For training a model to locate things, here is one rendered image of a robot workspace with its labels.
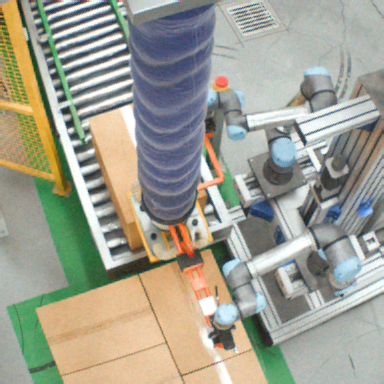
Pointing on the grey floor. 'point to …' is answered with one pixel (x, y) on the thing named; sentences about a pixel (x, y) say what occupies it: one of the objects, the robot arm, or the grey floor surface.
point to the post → (216, 130)
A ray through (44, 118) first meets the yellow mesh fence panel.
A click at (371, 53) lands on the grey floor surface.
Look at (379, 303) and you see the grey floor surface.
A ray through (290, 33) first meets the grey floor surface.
